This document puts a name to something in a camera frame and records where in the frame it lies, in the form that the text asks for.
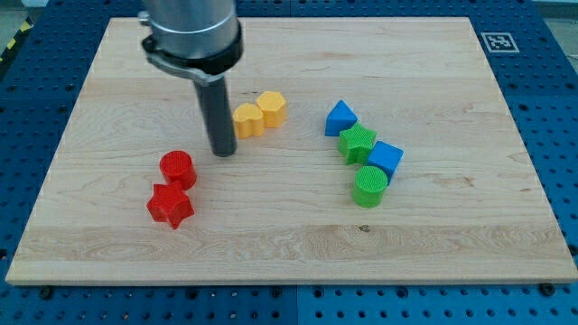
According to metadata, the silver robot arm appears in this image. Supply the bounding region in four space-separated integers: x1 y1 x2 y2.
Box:
138 0 244 87

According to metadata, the green star block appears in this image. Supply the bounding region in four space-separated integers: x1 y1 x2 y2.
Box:
338 122 377 165

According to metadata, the red star block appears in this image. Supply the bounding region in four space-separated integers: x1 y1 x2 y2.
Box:
146 181 195 229

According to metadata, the yellow heart block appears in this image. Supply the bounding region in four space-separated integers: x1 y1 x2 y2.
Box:
233 103 265 139

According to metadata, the yellow hexagon block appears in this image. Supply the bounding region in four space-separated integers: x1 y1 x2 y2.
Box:
256 91 287 128

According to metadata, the blue triangle block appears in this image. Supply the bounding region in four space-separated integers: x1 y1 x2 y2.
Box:
324 99 358 136

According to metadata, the wooden board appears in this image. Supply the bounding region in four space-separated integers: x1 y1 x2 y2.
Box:
6 17 577 286

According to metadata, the green cylinder block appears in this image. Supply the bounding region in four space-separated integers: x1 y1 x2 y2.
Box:
351 166 388 208

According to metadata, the blue cube block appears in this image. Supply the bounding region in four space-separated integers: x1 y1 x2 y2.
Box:
366 141 404 183

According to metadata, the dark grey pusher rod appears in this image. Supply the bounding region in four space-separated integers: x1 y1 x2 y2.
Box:
194 78 237 157

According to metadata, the red cylinder block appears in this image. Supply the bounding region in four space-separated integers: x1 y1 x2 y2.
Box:
159 150 198 190

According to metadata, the white fiducial marker tag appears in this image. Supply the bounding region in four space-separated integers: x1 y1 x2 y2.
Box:
481 32 519 53

